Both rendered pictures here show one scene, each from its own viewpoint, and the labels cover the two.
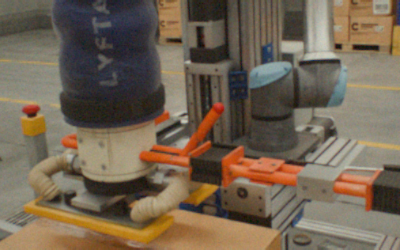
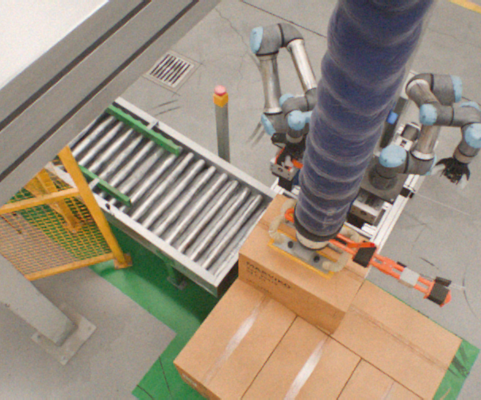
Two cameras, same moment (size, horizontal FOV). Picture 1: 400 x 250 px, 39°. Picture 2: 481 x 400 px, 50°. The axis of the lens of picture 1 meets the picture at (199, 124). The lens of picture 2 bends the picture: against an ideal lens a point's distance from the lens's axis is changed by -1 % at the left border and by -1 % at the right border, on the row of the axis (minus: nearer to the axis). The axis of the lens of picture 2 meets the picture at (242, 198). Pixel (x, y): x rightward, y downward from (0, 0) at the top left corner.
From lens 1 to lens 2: 1.81 m
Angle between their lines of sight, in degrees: 43
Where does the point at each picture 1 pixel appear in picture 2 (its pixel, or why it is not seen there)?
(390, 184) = (435, 296)
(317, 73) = (419, 165)
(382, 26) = not seen: outside the picture
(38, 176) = (275, 234)
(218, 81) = not seen: hidden behind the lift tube
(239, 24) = not seen: hidden behind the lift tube
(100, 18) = (328, 217)
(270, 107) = (388, 175)
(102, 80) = (322, 232)
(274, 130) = (386, 182)
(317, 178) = (408, 282)
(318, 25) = (428, 141)
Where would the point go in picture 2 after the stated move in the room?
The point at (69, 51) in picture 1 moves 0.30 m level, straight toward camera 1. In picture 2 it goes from (308, 220) to (329, 287)
